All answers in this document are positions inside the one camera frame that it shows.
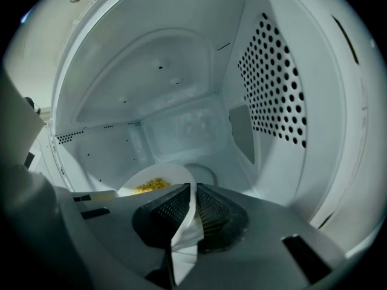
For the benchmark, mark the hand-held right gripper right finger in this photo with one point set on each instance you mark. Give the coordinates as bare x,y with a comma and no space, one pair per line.
266,237

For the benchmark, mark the white plate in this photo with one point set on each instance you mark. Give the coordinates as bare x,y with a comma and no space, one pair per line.
169,172

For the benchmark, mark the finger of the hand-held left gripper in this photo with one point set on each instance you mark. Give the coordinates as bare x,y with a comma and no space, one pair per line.
102,193

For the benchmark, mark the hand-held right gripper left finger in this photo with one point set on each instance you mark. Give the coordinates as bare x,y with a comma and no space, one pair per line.
121,234

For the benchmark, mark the white microwave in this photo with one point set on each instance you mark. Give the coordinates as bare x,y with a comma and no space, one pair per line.
181,86

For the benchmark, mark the yellow food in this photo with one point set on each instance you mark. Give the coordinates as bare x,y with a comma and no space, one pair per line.
152,184

